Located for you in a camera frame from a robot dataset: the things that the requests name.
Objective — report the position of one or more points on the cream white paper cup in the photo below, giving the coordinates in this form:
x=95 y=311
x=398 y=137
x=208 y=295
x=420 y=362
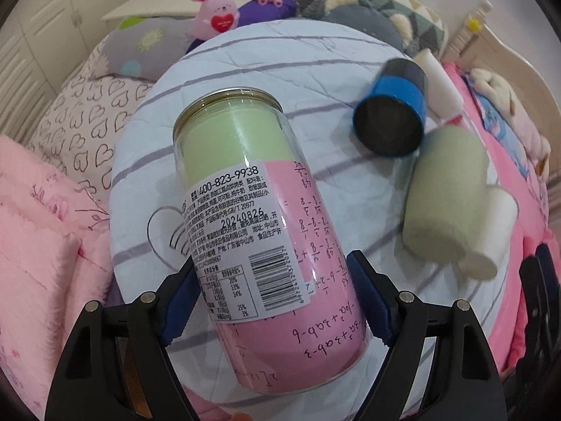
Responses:
x=443 y=98

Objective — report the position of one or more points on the white dog plush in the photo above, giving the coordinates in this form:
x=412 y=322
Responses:
x=504 y=116

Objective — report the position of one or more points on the purple pillow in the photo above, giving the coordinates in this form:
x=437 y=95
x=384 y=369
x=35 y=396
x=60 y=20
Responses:
x=253 y=13

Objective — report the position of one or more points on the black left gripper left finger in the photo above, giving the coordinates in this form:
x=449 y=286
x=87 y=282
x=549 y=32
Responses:
x=115 y=364

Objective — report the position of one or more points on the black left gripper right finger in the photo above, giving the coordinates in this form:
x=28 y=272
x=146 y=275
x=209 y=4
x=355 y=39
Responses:
x=463 y=383

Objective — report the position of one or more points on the clear cup green pink paper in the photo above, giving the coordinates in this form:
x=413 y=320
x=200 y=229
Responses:
x=272 y=273

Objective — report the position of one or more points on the pink cartoon blanket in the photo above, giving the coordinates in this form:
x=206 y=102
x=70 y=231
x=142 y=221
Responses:
x=521 y=210

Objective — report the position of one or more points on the cream wardrobe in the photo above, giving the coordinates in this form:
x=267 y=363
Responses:
x=44 y=43

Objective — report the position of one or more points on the large pink bunny plush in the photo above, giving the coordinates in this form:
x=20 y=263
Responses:
x=214 y=17

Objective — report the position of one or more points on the grey bear plush cushion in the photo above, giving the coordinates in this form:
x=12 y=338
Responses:
x=388 y=25

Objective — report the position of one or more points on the black and blue cup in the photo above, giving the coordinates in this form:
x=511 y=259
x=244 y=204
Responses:
x=390 y=119

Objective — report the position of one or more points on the white heart pattern pillow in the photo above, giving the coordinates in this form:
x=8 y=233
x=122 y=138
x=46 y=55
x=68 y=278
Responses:
x=79 y=131

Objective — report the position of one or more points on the cream wooden headboard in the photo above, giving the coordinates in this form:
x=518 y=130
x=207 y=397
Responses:
x=475 y=45

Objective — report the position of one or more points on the white cylindrical cup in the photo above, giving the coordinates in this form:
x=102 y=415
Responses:
x=492 y=234

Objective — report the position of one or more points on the pink quilt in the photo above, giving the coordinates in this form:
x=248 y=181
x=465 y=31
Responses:
x=54 y=259

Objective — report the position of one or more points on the grey flower pattern pillow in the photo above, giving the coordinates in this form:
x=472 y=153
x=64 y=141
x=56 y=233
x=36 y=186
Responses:
x=144 y=48

